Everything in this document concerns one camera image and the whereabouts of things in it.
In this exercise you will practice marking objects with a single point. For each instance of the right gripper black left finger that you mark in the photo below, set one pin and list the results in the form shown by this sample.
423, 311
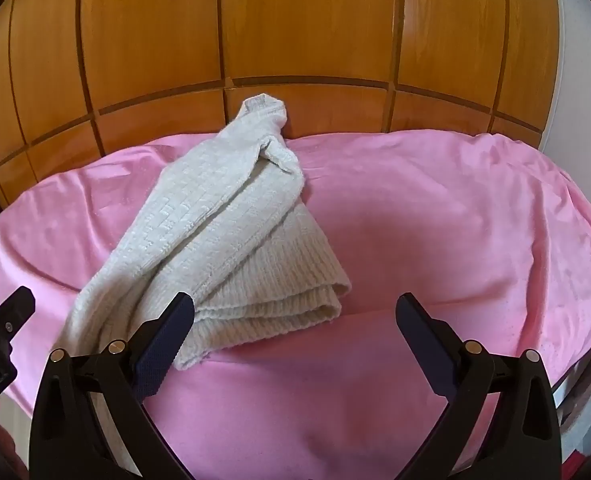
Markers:
67, 441

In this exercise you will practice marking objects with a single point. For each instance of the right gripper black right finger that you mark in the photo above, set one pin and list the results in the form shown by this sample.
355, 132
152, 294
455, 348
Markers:
523, 440

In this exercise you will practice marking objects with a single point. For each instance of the cream knitted sweater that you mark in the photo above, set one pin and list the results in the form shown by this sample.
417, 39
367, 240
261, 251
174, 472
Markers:
226, 225

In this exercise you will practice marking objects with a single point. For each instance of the pink bed sheet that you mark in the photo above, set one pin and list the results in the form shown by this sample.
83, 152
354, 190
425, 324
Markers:
490, 236

